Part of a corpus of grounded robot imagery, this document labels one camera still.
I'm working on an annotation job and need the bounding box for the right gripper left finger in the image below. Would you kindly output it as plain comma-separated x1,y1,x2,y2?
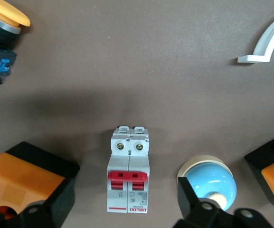
0,177,76,228

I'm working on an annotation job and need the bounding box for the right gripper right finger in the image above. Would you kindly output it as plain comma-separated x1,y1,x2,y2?
174,176,274,228

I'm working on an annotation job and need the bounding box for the white circuit breaker red switch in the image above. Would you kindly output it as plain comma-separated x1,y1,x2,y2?
106,125,151,214

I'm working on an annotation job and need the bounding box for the blue dome buzzer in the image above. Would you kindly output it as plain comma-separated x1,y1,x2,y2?
176,155,237,212

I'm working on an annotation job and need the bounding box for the right orange button box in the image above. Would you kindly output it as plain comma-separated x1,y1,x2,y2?
0,141,81,228

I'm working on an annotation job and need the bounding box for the small white curved clamp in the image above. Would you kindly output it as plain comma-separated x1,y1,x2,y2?
236,9,274,64

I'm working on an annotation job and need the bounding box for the orange mushroom push button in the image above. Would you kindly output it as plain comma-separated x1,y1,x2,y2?
0,0,31,86

